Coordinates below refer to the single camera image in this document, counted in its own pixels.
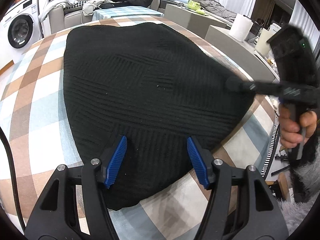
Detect black knit sweater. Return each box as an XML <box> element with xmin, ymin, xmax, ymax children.
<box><xmin>63</xmin><ymin>23</ymin><xmax>254</xmax><ymax>210</ymax></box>

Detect grey white clothes pile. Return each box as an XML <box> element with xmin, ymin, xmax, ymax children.
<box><xmin>39</xmin><ymin>0</ymin><xmax>116</xmax><ymax>22</ymax></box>

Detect person right hand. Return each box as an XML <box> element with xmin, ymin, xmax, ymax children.
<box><xmin>279</xmin><ymin>104</ymin><xmax>318</xmax><ymax>149</ymax></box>

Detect white paper towel roll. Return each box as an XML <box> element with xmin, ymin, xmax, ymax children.
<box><xmin>229</xmin><ymin>14</ymin><xmax>253</xmax><ymax>42</ymax></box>

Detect checkered tablecloth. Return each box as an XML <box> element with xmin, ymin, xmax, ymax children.
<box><xmin>1</xmin><ymin>30</ymin><xmax>276</xmax><ymax>239</ymax></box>

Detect green toy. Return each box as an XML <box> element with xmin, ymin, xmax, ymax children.
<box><xmin>187</xmin><ymin>0</ymin><xmax>207</xmax><ymax>16</ymax></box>

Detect grey side cabinet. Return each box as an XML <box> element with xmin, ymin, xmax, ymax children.
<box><xmin>164</xmin><ymin>4</ymin><xmax>228</xmax><ymax>38</ymax></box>

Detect teal checkered cloth table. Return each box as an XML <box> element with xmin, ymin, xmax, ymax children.
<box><xmin>92</xmin><ymin>6</ymin><xmax>164</xmax><ymax>21</ymax></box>

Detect white washing machine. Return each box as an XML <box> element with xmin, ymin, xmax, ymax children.
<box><xmin>1</xmin><ymin>0</ymin><xmax>42</xmax><ymax>63</ymax></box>

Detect black cable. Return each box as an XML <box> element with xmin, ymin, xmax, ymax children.
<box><xmin>0</xmin><ymin>127</ymin><xmax>27</xmax><ymax>233</ymax></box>

